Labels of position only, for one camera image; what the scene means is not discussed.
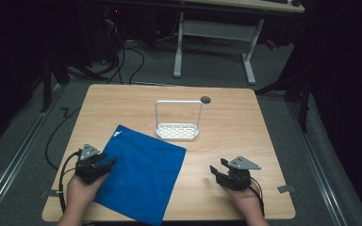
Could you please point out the desk with white legs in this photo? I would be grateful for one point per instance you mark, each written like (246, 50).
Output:
(220, 29)

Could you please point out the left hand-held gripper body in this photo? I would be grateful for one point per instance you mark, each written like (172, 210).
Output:
(86, 163)

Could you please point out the black metal stand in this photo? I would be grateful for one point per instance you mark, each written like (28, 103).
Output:
(303, 103)
(46, 84)

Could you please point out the metal floor rail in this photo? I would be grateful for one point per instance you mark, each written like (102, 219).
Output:
(319, 166)
(15, 157)

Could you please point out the person's right hand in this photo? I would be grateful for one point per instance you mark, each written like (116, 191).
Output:
(246, 199)

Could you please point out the person's left hand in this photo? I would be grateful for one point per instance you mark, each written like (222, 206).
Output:
(80, 193)

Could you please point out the blue cloth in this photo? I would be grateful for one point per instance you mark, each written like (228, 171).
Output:
(141, 175)

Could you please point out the dark computer tower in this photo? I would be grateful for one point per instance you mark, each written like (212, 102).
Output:
(108, 28)

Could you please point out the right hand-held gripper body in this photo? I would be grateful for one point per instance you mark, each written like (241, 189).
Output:
(237, 177)

